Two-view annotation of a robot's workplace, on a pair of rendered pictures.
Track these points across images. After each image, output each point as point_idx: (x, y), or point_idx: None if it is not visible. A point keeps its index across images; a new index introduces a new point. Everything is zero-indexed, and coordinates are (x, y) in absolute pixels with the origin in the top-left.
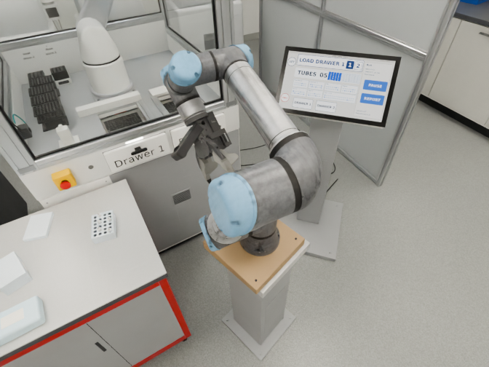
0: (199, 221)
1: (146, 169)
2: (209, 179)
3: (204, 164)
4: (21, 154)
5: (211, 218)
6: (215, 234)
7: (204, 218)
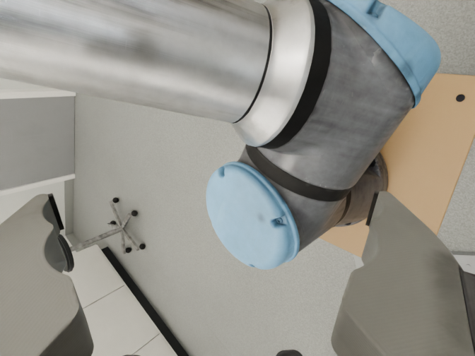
0: (399, 13)
1: None
2: (368, 214)
3: (350, 304)
4: None
5: (290, 32)
6: (264, 2)
7: (377, 41)
